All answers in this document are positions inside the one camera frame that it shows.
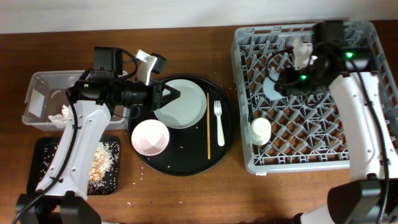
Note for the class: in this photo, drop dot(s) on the clear plastic waste bin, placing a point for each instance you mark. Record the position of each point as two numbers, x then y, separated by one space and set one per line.
46 96

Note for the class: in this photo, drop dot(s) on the pink bowl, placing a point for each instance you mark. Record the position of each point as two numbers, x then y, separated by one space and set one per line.
150 137

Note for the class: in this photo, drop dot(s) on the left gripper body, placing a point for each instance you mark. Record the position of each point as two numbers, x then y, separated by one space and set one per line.
137 93

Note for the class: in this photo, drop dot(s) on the white plastic fork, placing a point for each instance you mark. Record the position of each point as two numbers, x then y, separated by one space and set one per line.
218 112

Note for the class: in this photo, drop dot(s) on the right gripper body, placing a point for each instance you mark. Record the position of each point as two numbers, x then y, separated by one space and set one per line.
302 81

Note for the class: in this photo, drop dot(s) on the cooked rice pile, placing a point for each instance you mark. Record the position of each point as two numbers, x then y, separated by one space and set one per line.
103 176

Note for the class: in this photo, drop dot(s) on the round black serving tray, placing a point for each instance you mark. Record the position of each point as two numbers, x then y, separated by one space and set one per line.
186 153

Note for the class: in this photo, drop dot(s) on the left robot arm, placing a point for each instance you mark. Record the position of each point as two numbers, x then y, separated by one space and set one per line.
117 77

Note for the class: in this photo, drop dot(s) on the wooden chopstick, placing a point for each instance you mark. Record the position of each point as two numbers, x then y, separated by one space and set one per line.
208 137

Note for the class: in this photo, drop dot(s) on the cream plastic cup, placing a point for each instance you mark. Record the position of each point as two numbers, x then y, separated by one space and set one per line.
261 131

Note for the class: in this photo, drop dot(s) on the black rectangular tray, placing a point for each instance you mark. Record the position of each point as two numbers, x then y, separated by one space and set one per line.
32 181

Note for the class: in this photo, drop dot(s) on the white napkin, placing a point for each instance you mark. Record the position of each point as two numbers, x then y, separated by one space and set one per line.
60 118

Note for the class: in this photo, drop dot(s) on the grey dishwasher rack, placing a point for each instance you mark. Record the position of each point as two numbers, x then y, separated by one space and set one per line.
306 131

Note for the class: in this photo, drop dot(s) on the grey round plate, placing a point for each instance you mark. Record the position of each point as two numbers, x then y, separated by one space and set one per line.
186 110

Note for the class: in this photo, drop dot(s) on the light blue plastic cup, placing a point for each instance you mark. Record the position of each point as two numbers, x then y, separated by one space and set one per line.
268 88

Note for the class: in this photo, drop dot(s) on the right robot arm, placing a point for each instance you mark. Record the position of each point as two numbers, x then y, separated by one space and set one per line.
348 74

